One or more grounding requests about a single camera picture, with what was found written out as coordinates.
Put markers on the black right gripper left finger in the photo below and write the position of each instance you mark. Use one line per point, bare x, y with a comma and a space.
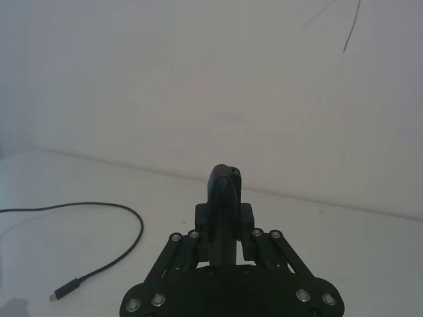
216, 211

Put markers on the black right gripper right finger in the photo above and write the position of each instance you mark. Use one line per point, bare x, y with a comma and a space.
246, 228

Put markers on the white table cloth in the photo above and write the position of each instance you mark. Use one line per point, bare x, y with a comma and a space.
330, 264

